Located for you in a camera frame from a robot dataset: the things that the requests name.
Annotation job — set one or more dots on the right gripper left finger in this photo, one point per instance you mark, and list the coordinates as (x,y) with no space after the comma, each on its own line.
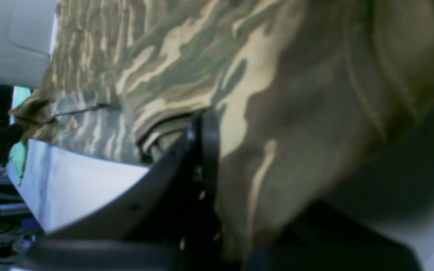
(175,198)

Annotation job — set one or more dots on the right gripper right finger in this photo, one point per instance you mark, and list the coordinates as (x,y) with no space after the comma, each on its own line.
(324,239)

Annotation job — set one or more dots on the camouflage T-shirt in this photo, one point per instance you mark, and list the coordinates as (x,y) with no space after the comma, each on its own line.
(304,92)

